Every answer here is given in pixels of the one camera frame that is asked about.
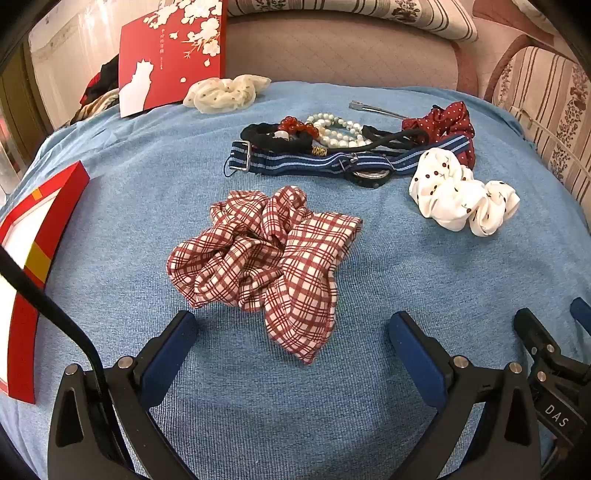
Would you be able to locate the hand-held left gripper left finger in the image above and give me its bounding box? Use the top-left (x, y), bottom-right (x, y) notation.
top-left (47, 310), bottom-right (199, 480)

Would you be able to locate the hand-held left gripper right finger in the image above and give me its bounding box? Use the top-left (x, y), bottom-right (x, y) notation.
top-left (387, 311), bottom-right (542, 480)

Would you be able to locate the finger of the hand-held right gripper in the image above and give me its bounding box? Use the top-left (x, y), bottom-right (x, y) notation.
top-left (513, 307), bottom-right (562, 367)
top-left (570, 298), bottom-right (591, 330)

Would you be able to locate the red plaid scrunchie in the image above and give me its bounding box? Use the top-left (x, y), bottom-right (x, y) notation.
top-left (167, 185), bottom-right (363, 365)

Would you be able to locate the red gift box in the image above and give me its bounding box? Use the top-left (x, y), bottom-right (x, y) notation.
top-left (0, 161), bottom-right (90, 404)

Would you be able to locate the thin black hair tie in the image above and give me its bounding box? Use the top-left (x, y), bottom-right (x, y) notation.
top-left (362, 124), bottom-right (439, 152)

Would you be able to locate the blue striped strap watch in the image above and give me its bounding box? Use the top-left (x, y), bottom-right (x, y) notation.
top-left (225, 136), bottom-right (476, 190)

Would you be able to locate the white polka dot scrunchie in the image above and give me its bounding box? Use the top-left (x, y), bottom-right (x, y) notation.
top-left (409, 148), bottom-right (521, 237)

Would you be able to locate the blue towel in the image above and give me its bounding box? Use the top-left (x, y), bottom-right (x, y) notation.
top-left (0, 80), bottom-right (591, 480)

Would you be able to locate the striped floral sofa armrest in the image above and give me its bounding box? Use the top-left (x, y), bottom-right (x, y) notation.
top-left (489, 45), bottom-right (591, 217)

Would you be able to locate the red polka dot scrunchie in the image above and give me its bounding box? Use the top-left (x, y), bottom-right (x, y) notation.
top-left (401, 104), bottom-right (476, 167)

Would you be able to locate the metal hair clip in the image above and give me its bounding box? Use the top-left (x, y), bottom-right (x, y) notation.
top-left (349, 100), bottom-right (403, 118)

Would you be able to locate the cream dotted scrunchie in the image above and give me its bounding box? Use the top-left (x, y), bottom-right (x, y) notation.
top-left (183, 74), bottom-right (272, 114)

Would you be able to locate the pile of dark clothes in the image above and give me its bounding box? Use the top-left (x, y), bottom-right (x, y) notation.
top-left (69, 59), bottom-right (122, 126)

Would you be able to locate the mauve quilted cushion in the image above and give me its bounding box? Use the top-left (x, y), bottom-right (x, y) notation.
top-left (225, 11), bottom-right (481, 99)

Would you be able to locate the red floral box lid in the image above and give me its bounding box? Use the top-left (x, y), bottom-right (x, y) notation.
top-left (117, 0), bottom-right (229, 118)

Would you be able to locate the striped floral pillow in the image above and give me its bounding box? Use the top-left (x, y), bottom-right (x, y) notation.
top-left (226, 0), bottom-right (481, 43)

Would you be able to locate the black cable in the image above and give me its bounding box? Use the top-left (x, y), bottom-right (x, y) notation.
top-left (0, 247), bottom-right (122, 464)

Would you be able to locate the thick black hair tie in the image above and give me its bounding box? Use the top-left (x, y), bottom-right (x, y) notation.
top-left (240, 122), bottom-right (319, 152)

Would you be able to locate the white pearl bracelet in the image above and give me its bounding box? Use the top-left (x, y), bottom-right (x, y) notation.
top-left (305, 113), bottom-right (365, 148)

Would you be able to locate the red bead bracelet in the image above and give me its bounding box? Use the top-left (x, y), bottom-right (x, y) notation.
top-left (278, 116), bottom-right (321, 139)

